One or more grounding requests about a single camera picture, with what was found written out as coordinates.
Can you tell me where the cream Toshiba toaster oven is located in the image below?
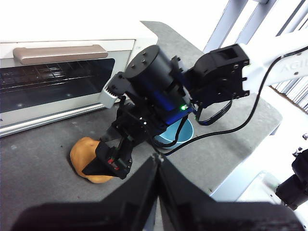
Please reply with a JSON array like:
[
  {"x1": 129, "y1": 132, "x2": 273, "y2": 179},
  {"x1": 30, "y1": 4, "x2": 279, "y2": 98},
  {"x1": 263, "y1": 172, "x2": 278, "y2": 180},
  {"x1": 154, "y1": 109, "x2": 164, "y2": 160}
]
[{"x1": 0, "y1": 31, "x2": 159, "y2": 138}]

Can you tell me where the oven door with tan handle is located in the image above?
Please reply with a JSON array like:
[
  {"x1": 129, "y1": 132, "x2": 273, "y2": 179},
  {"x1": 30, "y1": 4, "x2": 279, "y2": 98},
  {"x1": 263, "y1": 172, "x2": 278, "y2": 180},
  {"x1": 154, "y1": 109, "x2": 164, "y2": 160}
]
[{"x1": 0, "y1": 39, "x2": 137, "y2": 128}]

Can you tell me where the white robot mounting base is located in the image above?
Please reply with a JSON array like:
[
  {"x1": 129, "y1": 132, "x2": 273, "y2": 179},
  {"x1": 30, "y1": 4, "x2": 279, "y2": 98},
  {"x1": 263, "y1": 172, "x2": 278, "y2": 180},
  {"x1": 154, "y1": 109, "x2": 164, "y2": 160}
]
[{"x1": 210, "y1": 169, "x2": 296, "y2": 207}]

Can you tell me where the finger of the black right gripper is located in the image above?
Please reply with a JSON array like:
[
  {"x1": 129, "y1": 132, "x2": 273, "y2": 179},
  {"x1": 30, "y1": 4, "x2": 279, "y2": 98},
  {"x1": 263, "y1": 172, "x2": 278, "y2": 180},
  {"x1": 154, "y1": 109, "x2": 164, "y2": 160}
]
[
  {"x1": 81, "y1": 141, "x2": 133, "y2": 180},
  {"x1": 99, "y1": 127, "x2": 126, "y2": 143}
]

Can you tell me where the grey slatted panel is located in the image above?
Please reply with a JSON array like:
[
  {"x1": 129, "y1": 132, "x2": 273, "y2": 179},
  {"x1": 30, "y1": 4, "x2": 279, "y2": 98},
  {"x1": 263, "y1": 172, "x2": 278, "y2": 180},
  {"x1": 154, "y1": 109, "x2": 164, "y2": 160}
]
[{"x1": 268, "y1": 78, "x2": 308, "y2": 115}]

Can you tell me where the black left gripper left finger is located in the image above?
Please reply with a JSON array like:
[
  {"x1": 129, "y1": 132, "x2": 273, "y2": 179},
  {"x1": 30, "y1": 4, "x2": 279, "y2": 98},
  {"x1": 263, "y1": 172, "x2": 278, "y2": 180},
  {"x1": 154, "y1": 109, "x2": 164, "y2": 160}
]
[{"x1": 11, "y1": 155, "x2": 161, "y2": 231}]

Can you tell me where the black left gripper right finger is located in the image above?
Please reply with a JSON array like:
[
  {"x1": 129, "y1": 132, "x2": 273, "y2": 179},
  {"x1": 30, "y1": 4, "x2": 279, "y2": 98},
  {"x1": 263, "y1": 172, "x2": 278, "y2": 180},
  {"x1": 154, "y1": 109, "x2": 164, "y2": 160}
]
[{"x1": 158, "y1": 157, "x2": 304, "y2": 231}]

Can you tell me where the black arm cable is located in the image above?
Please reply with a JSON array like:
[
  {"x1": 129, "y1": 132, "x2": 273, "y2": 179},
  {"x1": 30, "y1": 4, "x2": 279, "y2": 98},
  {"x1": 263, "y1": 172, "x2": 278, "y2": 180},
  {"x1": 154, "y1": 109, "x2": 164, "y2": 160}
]
[{"x1": 149, "y1": 55, "x2": 284, "y2": 154}]

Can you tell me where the white metal frame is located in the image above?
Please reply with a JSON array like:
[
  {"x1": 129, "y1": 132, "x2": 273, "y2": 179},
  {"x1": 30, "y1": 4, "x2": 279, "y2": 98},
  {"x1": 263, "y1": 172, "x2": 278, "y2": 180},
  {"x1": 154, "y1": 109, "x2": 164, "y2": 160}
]
[{"x1": 203, "y1": 0, "x2": 308, "y2": 55}]

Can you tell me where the blue ribbed bowl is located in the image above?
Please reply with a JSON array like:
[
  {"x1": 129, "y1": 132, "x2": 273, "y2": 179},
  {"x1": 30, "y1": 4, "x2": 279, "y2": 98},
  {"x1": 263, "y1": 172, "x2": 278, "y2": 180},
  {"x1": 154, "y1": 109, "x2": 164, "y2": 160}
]
[{"x1": 154, "y1": 117, "x2": 194, "y2": 150}]

